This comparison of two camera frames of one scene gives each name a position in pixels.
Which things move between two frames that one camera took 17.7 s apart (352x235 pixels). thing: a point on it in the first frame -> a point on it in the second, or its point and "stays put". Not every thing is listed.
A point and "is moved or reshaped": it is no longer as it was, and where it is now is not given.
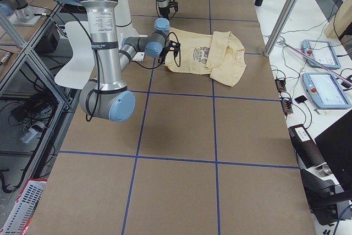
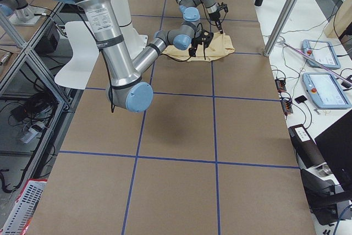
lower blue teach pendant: x=326 y=90 stays put
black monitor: x=336 y=145 stays put
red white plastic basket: x=25 y=208 stays put
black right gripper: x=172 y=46 -> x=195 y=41
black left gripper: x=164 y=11 -> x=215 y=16
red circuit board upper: x=280 y=85 stays put
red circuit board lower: x=286 y=106 stays put
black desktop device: x=330 y=203 stays put
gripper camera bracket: x=174 y=4 -> x=225 y=7
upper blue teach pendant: x=322 y=50 stays put
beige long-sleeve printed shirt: x=221 y=55 is moved or reshaped
